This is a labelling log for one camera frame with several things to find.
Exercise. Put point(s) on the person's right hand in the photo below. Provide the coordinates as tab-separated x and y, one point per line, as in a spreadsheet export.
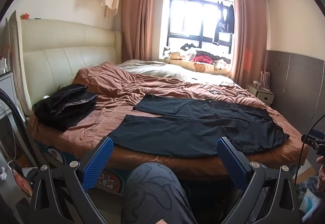
322	175

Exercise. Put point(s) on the brown blanket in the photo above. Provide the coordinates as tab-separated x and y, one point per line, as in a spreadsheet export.
121	102

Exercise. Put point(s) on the orange printed case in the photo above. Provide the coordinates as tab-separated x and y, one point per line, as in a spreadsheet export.
21	180

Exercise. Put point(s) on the hanging black clothes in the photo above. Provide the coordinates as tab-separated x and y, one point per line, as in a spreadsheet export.
228	14

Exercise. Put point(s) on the grey bedside cabinet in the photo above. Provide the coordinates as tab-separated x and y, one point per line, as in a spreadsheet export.
7	87

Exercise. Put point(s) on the upright grey cushion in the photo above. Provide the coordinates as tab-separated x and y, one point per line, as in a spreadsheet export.
15	48

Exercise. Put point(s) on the plush toys on windowsill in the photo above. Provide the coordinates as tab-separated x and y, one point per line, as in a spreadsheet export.
203	67

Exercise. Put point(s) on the tan plush toy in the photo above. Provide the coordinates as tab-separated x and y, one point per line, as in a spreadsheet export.
175	56

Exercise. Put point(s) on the cream padded headboard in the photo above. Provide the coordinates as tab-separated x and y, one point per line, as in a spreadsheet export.
63	43

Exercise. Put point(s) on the dark rug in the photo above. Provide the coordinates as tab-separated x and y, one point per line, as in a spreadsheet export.
308	183

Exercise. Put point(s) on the white nightstand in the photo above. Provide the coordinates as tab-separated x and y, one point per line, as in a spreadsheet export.
264	98

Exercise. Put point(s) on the pile of folded black clothes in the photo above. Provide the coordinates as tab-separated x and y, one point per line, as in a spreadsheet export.
66	109

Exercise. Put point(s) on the red cloth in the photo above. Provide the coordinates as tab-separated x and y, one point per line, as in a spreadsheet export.
203	59

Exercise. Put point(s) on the paper bag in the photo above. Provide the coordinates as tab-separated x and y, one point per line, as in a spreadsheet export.
264	79

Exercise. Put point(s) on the black white cat plush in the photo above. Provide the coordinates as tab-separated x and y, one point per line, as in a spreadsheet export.
188	47

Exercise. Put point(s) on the person's leg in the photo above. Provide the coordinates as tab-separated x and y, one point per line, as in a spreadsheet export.
152	188

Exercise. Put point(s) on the white duvet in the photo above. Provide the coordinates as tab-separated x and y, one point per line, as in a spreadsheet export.
165	70

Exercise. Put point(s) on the window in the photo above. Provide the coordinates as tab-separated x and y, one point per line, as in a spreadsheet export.
193	23

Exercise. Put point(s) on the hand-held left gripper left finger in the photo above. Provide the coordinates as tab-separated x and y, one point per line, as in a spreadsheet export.
97	163

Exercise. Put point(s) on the white blue packet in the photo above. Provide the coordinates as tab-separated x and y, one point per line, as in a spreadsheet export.
311	201

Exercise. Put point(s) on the black pants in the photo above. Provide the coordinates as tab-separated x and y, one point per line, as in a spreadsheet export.
190	127

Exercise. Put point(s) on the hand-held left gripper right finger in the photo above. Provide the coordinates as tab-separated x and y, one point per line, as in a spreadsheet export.
232	160

